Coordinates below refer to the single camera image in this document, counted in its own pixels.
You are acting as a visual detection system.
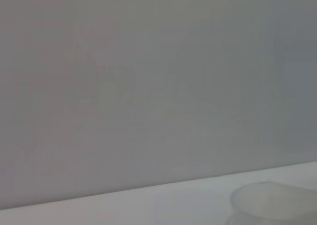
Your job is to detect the clear plastic measuring cup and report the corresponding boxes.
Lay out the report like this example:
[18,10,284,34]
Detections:
[224,181,317,225]

